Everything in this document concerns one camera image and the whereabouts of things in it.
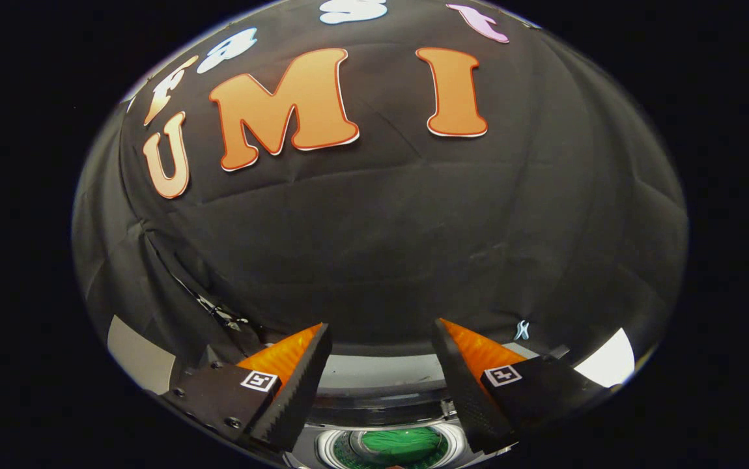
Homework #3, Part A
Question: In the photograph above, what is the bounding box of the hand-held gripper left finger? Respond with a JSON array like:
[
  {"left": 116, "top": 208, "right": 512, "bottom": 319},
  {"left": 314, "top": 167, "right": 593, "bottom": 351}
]
[{"left": 162, "top": 322, "right": 333, "bottom": 455}]

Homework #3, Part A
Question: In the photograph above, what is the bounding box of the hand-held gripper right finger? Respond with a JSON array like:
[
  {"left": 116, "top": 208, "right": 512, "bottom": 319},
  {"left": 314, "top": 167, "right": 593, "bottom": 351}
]
[{"left": 431, "top": 318, "right": 610, "bottom": 455}]

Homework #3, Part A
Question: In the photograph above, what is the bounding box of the grey washing machine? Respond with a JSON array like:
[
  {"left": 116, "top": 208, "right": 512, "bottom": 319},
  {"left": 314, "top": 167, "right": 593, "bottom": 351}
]
[{"left": 283, "top": 401, "right": 518, "bottom": 469}]

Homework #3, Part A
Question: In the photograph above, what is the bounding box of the green polo shirt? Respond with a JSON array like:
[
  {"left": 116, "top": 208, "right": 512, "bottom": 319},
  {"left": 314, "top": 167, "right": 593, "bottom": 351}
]
[{"left": 360, "top": 427, "right": 445, "bottom": 465}]

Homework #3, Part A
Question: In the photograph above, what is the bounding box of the white flat board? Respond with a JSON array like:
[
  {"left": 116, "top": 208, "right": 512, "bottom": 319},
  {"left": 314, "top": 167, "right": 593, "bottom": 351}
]
[{"left": 572, "top": 328, "right": 636, "bottom": 389}]

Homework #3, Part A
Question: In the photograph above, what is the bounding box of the grey flat board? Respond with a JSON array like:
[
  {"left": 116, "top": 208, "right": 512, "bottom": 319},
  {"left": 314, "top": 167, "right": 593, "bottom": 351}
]
[{"left": 107, "top": 315, "right": 177, "bottom": 395}]

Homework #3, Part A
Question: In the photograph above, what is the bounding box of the black backdrop cloth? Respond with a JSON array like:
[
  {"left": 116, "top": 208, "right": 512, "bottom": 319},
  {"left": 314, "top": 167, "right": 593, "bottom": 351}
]
[{"left": 72, "top": 0, "right": 689, "bottom": 391}]

